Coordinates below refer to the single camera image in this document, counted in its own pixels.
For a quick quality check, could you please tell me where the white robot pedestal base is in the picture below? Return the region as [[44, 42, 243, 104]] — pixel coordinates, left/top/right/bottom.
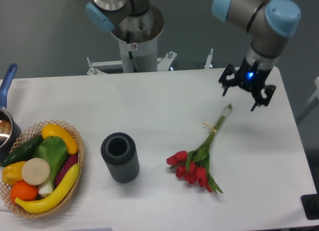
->
[[85, 3, 176, 73]]

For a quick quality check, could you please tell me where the white frame at right edge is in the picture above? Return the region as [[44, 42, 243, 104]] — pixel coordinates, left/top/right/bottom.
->
[[295, 76, 319, 124]]

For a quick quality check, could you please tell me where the beige round disc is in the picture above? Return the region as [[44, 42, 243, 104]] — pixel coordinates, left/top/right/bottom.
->
[[21, 158, 50, 186]]

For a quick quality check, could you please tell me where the woven wicker basket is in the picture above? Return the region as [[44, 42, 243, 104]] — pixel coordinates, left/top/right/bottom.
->
[[0, 120, 84, 219]]

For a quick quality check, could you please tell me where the blue handled saucepan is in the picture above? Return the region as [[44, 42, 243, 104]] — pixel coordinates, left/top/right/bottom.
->
[[0, 63, 21, 162]]

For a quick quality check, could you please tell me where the red tulip bouquet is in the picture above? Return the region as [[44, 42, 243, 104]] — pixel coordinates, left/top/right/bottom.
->
[[166, 103, 233, 194]]

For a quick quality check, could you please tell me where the green cucumber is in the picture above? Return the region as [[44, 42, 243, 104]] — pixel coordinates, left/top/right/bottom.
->
[[0, 135, 43, 167]]

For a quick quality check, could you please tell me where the yellow squash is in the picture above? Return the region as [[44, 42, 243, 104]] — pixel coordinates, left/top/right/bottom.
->
[[41, 124, 78, 155]]

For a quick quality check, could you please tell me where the dark grey ribbed vase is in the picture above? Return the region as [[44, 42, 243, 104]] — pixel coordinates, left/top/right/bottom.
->
[[100, 132, 140, 183]]

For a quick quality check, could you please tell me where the yellow bell pepper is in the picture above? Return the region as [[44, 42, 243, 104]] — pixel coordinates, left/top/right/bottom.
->
[[1, 161, 26, 186]]

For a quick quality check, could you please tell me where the green bok choy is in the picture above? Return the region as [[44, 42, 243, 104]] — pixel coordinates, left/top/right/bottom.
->
[[33, 136, 67, 197]]

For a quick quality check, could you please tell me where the orange fruit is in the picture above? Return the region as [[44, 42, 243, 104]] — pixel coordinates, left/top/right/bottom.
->
[[10, 181, 38, 204]]

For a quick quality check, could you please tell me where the yellow banana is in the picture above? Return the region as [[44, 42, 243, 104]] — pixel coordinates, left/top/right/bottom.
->
[[15, 164, 80, 214]]

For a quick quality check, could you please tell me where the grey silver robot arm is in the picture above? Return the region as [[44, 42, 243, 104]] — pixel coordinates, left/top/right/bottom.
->
[[85, 0, 301, 106]]

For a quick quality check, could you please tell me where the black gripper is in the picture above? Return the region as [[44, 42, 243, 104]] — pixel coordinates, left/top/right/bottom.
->
[[218, 55, 277, 113]]

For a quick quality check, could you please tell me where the black device at table edge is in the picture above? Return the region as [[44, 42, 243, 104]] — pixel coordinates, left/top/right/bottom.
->
[[301, 194, 319, 220]]

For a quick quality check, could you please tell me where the purple sweet potato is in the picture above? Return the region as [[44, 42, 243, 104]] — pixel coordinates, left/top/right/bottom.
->
[[54, 154, 78, 187]]

